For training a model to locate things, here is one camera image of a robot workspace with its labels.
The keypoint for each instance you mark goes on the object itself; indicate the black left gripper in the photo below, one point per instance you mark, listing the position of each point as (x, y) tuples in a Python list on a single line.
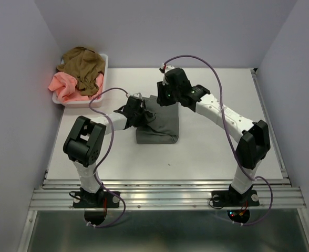
[(143, 122)]

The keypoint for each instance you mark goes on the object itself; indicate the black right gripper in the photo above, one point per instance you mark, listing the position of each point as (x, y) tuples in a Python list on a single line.
[(161, 98)]

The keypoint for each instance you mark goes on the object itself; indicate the grey pleated skirt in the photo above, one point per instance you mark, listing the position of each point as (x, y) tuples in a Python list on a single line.
[(163, 127)]

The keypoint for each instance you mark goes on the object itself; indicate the pink skirt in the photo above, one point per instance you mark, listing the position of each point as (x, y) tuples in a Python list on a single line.
[(64, 85)]

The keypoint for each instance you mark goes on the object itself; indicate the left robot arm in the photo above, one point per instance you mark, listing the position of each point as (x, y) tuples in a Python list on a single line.
[(84, 142)]

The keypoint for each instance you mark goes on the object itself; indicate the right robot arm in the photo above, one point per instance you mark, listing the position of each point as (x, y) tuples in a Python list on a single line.
[(252, 138)]

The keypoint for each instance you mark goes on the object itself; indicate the white plastic bin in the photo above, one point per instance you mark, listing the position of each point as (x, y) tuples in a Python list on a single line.
[(84, 104)]

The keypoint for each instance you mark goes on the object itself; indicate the olive brown skirt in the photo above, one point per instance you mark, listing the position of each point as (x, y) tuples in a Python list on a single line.
[(84, 65)]

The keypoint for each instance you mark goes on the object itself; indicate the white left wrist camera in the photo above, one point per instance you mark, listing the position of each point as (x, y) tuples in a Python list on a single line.
[(137, 95)]

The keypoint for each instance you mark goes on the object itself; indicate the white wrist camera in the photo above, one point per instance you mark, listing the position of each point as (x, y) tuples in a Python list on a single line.
[(164, 69), (137, 95)]

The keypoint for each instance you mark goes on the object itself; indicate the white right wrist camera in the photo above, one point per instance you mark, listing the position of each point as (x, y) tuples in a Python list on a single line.
[(164, 69)]

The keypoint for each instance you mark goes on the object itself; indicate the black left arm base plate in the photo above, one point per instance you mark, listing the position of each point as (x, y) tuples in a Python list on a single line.
[(101, 199)]

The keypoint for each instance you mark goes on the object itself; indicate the aluminium rail frame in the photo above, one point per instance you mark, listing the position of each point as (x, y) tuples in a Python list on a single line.
[(166, 189)]

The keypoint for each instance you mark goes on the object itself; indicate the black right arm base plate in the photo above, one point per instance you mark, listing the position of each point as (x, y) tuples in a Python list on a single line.
[(234, 199)]

